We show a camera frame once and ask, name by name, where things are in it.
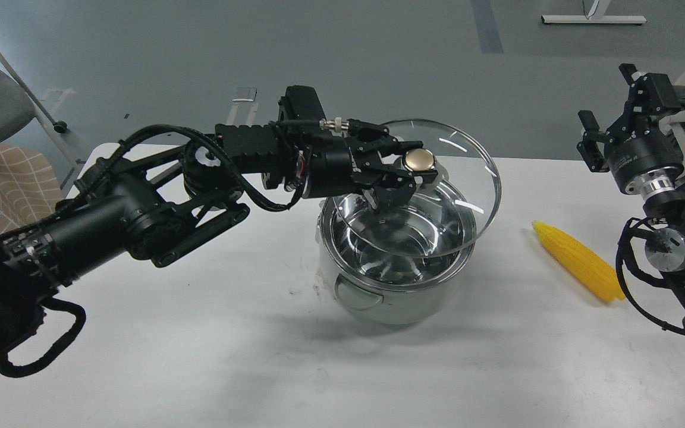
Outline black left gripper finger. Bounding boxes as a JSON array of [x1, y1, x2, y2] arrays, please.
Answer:
[[372, 127, 423, 162], [369, 169, 439, 211]]

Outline white desk leg base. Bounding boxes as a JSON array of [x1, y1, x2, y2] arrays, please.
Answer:
[[540, 1, 648, 26]]

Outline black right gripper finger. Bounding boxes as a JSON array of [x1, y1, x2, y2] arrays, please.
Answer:
[[577, 111, 611, 173], [618, 63, 682, 115]]

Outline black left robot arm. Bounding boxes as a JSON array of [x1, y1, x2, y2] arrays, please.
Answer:
[[0, 85, 442, 377]]

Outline yellow corn cob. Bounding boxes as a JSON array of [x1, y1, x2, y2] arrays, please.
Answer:
[[531, 221, 626, 303]]

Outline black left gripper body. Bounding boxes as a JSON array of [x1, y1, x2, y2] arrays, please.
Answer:
[[304, 119, 396, 199]]

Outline stainless steel pot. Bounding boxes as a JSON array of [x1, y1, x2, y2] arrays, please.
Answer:
[[316, 181, 476, 325]]

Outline beige checkered cloth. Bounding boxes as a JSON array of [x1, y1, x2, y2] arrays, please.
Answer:
[[0, 143, 64, 234]]

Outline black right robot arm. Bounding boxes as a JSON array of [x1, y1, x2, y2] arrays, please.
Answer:
[[577, 63, 685, 336]]

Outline glass pot lid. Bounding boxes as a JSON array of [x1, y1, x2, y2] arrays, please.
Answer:
[[332, 118, 502, 258]]

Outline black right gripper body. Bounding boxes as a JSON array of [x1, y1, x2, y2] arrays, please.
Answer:
[[604, 95, 683, 196]]

